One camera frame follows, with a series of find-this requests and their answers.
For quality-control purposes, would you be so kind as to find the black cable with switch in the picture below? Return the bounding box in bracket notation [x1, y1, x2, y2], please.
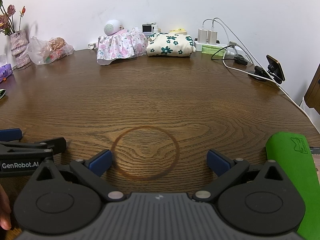
[211, 47, 248, 65]

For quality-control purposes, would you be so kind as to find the green foam pad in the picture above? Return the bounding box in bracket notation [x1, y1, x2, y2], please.
[265, 132, 320, 240]

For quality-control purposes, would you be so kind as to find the purple packet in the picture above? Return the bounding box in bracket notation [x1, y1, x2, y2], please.
[0, 64, 13, 78]

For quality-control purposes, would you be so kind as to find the small grey device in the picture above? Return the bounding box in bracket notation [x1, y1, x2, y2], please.
[142, 22, 157, 33]

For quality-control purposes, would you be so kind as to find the white charging cable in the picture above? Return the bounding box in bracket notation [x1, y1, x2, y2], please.
[201, 17, 255, 64]

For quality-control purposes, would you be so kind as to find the clear plastic snack bag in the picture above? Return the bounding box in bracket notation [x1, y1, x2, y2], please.
[26, 36, 75, 65]

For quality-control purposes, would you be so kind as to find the green transparent box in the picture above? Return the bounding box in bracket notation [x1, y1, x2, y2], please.
[202, 44, 232, 56]

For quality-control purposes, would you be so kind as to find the white charger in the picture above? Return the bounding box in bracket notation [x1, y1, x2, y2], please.
[207, 30, 218, 46]
[197, 29, 208, 43]

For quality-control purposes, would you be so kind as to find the long white cable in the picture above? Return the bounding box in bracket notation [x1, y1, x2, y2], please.
[222, 47, 304, 109]

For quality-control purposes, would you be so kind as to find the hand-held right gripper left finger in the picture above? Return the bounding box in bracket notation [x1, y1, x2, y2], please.
[31, 149, 125, 202]

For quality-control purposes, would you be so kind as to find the black phone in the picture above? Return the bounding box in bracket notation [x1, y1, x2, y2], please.
[266, 54, 286, 82]

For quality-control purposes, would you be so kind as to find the cream floral folded garment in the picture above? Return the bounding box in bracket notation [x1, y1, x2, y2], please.
[146, 32, 196, 57]

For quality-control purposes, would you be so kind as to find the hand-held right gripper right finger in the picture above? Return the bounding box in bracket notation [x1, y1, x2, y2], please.
[192, 149, 290, 202]

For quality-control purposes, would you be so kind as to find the white power strip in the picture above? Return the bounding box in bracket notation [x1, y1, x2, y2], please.
[194, 39, 237, 53]

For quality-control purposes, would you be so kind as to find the pink floral garment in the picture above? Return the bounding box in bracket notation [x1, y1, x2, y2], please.
[97, 27, 148, 66]

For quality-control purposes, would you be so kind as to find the white round speaker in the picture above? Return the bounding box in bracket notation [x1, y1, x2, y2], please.
[104, 19, 123, 35]

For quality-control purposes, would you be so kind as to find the black phone holder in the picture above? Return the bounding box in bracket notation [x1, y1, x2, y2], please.
[247, 64, 285, 84]

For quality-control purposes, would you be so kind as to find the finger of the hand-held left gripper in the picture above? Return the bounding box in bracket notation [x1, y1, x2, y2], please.
[0, 129, 23, 141]
[0, 137, 67, 158]

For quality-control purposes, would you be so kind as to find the brown wooden furniture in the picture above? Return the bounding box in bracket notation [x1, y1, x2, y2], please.
[304, 62, 320, 110]

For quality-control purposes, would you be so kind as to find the person's left hand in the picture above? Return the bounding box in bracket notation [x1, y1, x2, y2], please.
[0, 184, 12, 231]

